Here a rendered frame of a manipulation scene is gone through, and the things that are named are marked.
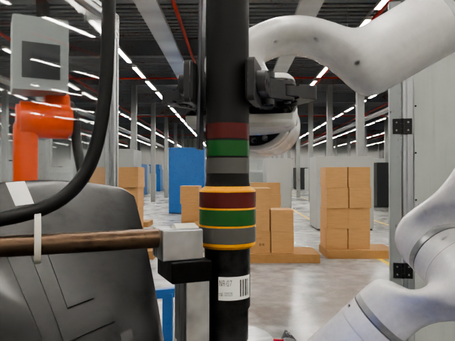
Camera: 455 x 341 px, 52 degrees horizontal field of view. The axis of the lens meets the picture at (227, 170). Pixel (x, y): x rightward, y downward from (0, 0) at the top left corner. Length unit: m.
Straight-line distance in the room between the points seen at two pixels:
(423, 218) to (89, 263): 0.68
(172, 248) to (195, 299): 0.04
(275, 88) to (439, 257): 0.61
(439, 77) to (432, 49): 1.59
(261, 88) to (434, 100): 1.88
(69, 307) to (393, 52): 0.45
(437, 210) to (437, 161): 1.27
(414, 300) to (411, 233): 0.13
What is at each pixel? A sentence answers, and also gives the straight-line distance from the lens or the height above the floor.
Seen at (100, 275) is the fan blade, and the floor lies 1.35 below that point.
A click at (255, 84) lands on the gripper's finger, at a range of 0.35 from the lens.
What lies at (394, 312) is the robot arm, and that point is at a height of 1.18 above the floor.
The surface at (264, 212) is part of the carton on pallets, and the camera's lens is 7.84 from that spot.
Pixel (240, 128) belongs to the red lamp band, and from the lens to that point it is 0.35.
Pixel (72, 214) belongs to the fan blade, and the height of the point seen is 1.40.
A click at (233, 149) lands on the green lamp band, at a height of 1.45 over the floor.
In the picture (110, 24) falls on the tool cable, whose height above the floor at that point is 1.54.
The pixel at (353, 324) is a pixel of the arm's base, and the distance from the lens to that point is 0.96.
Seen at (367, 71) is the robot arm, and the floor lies 1.56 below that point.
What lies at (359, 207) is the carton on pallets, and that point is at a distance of 8.51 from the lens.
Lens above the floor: 1.44
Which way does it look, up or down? 1 degrees up
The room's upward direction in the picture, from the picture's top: straight up
